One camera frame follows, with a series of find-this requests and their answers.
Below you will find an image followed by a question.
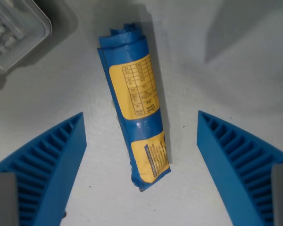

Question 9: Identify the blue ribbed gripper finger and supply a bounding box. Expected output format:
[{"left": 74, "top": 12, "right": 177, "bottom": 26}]
[
  {"left": 0, "top": 112, "right": 87, "bottom": 226},
  {"left": 196, "top": 110, "right": 283, "bottom": 226}
]

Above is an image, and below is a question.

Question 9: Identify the blue yellow snack bag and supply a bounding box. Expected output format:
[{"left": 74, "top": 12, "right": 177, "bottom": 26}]
[{"left": 97, "top": 22, "right": 172, "bottom": 193}]

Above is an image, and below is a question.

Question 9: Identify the clear plastic screwdriver bit case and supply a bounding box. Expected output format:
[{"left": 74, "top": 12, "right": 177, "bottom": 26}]
[{"left": 0, "top": 0, "right": 53, "bottom": 75}]

